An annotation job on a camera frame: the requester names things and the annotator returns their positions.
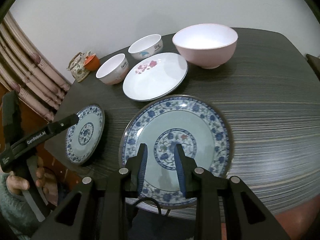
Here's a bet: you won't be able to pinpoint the white bowl rabbit print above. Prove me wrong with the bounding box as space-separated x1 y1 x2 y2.
95 53 129 85

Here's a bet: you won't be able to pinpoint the white plate pink flowers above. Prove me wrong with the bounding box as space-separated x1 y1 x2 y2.
123 53 188 101

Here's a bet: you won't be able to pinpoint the person's left hand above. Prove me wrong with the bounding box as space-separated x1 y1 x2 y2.
5 155 51 196

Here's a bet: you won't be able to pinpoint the small blue floral plate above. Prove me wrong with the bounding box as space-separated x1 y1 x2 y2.
66 104 105 165

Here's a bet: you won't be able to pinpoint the beige patterned curtain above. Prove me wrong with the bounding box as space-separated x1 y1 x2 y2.
1 12 70 121

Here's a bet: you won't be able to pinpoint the large blue floral plate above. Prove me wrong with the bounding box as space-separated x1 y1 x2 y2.
119 95 233 209

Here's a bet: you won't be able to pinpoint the large pink bowl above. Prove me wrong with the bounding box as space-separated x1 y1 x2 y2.
172 23 238 69

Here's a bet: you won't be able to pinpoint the orange teacup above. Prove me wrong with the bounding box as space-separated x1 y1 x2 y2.
84 54 100 72

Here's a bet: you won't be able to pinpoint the green fuzzy sleeve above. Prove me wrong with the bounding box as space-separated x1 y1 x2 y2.
1 174 40 239

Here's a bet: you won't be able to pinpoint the dark side cabinet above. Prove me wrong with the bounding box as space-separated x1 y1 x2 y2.
306 54 320 74

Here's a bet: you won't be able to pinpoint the white bowl dog print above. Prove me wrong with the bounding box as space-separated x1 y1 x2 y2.
128 34 163 60

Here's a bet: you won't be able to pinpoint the floral ceramic teapot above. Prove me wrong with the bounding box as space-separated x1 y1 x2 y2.
67 52 91 83

